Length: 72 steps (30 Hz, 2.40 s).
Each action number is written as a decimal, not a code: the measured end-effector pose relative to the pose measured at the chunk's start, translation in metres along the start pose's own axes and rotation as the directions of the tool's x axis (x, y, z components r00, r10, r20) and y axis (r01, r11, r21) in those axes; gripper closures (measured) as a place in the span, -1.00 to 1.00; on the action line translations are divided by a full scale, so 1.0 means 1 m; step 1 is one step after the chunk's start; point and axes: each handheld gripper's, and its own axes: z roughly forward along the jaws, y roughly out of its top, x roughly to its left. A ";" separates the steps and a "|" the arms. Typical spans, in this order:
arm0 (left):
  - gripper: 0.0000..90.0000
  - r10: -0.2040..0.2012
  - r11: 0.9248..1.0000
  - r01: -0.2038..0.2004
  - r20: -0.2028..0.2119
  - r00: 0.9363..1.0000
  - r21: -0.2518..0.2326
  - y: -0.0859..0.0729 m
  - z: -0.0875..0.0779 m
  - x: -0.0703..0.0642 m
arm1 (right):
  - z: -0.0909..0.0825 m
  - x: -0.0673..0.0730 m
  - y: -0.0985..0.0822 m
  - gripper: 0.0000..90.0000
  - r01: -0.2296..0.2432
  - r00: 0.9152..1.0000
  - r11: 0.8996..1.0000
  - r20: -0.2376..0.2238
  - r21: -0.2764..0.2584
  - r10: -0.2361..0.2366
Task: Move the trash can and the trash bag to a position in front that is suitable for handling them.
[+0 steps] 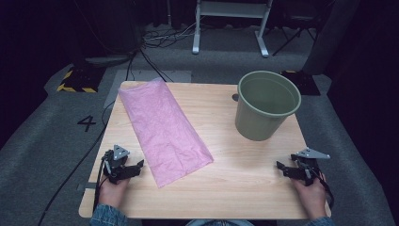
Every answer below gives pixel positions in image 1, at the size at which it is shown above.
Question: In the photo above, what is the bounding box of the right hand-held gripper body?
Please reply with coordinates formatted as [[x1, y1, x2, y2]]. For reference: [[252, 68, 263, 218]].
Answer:
[[290, 147, 331, 186]]

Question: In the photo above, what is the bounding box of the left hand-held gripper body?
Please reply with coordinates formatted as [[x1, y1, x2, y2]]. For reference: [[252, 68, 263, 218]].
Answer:
[[102, 144, 136, 185]]

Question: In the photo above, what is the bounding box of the pink plastic bag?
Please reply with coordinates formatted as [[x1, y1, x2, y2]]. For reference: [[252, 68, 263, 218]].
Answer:
[[118, 78, 215, 188]]

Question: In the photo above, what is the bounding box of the green plastic bucket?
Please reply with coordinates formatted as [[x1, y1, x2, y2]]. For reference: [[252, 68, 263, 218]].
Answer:
[[234, 70, 302, 142]]

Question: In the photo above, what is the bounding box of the person's left hand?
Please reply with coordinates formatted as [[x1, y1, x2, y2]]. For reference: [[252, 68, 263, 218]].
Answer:
[[98, 179, 130, 210]]

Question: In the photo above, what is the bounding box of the person's right hand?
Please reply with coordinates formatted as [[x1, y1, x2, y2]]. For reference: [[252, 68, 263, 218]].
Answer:
[[293, 173, 327, 219]]

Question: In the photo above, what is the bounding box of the person's lap in jeans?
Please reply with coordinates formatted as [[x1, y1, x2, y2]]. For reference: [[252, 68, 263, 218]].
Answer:
[[184, 218, 255, 226]]

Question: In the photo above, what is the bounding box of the dark stand base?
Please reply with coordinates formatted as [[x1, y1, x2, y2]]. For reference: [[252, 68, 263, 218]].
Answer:
[[83, 53, 135, 69]]

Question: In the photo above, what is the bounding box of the black tripod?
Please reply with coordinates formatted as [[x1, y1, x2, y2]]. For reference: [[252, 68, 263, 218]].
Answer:
[[272, 12, 318, 57]]

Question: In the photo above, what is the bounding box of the left hand-held gripper cable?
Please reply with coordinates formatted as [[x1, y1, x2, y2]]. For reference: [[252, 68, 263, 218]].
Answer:
[[93, 156, 109, 211]]

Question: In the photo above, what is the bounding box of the hand-held gripper cable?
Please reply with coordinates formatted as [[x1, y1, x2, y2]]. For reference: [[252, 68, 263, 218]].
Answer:
[[313, 170, 335, 210], [93, 156, 109, 211]]

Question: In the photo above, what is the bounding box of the right hand-held gripper cable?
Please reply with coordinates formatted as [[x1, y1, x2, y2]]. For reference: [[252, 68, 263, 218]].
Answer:
[[313, 170, 335, 210]]

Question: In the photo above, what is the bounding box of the long black floor cable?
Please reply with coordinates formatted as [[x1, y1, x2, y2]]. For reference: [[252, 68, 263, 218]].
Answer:
[[37, 100, 117, 226]]

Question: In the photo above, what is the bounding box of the black yellow striped base plate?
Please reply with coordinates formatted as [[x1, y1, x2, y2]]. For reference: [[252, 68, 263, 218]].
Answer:
[[56, 64, 106, 94], [281, 70, 322, 96]]

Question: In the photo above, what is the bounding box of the bundle of floor cables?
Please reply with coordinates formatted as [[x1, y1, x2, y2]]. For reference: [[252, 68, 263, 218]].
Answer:
[[137, 22, 201, 50]]

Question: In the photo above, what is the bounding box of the grey post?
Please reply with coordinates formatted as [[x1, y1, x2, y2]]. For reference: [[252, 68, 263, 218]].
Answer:
[[302, 0, 361, 75]]

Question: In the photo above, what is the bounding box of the white metal stand frame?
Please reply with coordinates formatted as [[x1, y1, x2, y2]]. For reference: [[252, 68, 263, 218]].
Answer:
[[191, 0, 274, 58]]

